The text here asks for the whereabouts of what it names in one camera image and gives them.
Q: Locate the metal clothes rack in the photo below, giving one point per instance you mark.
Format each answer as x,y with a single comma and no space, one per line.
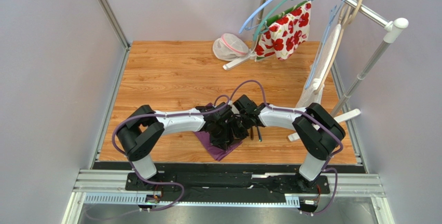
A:
342,111

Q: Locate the red poppy floral cloth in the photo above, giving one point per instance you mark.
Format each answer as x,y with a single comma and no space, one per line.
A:
283,36

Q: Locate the blue thin wire hanger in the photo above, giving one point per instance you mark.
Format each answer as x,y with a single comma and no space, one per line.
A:
332,14

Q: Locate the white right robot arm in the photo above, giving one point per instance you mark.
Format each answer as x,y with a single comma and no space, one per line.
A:
319,132

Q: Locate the white mesh laundry bag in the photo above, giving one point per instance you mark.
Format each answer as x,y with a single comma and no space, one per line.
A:
229,47

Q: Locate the white towel on hanger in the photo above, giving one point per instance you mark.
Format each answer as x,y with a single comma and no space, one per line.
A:
314,86

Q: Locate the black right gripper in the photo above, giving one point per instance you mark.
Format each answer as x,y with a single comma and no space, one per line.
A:
251,122

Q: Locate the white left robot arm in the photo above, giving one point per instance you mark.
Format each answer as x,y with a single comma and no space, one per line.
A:
141,131

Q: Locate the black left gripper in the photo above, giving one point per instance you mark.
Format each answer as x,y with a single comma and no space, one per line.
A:
221,142

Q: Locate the purple cloth napkin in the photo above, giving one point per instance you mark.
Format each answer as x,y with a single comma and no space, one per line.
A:
216,153

